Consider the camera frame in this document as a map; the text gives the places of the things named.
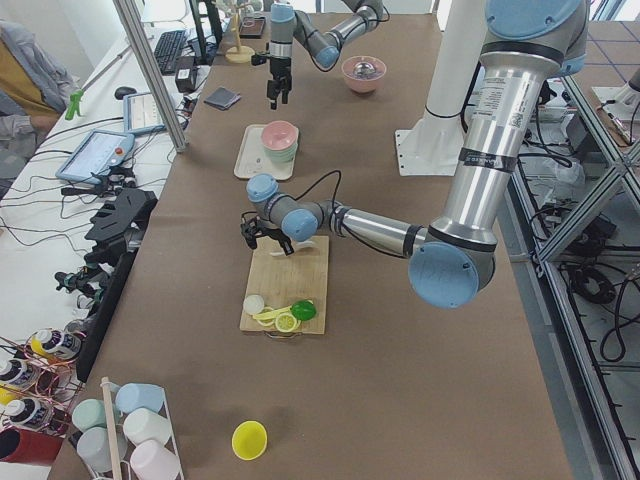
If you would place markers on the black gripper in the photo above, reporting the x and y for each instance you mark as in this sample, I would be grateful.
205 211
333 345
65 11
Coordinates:
278 69
268 233

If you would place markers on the small pink bowl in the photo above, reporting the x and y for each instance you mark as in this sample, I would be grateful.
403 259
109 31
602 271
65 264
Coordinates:
279 135

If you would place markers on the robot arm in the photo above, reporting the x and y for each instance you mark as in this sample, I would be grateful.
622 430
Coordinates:
289 25
491 66

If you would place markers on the large pink bowl with ice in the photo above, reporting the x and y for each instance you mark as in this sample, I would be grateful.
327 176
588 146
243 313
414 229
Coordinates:
358 86

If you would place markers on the wooden cutting board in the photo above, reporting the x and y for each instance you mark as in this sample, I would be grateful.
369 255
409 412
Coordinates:
282 280

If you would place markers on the wooden mug tree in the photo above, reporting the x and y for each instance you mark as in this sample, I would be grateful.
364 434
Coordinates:
238 53

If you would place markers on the grey folded cloth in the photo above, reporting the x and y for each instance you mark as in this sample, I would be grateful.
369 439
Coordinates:
222 98

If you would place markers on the dark tray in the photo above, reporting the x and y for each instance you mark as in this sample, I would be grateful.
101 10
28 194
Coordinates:
252 28

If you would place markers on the white steamed bun toy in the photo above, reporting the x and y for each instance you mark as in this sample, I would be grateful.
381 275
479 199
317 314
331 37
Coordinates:
253 304

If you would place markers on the green lime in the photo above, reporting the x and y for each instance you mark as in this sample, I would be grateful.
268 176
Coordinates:
303 310

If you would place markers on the stacked green bowls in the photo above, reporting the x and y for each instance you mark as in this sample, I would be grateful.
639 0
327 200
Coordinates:
281 156

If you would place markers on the cream serving tray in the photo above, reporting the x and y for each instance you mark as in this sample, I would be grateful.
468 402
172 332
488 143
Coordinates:
252 159

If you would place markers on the lemon slice front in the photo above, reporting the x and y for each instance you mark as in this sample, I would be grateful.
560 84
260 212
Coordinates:
286 322

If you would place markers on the black keyboard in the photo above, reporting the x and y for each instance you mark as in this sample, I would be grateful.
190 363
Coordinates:
168 50

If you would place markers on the teach pendant far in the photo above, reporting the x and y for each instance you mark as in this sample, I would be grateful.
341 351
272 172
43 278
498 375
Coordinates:
141 114

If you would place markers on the teach pendant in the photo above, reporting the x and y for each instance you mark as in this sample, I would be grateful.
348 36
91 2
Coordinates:
97 154
141 114

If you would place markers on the computer mouse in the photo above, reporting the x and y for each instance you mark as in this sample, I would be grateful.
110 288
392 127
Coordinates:
123 91

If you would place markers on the black tool stand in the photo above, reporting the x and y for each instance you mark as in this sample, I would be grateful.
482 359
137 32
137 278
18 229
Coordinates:
117 229

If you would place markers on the teach pendant near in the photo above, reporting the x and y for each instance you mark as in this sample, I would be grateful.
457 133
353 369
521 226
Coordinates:
97 154

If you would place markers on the yellow plastic cup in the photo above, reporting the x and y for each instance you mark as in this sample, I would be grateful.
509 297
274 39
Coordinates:
249 440

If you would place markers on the person in grey jacket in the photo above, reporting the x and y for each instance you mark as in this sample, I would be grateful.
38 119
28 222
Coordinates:
35 90

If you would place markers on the cup rack with pastel cups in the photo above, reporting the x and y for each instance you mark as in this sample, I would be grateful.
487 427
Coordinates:
127 433

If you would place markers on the bottles in copper rack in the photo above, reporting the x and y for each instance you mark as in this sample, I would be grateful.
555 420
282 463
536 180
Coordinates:
38 387

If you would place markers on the metal board handle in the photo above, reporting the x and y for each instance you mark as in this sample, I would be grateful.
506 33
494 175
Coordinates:
281 335

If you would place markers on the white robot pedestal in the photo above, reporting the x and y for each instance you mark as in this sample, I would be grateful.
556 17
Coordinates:
432 146

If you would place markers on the aluminium frame post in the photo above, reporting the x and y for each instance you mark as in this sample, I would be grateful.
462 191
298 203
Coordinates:
130 20

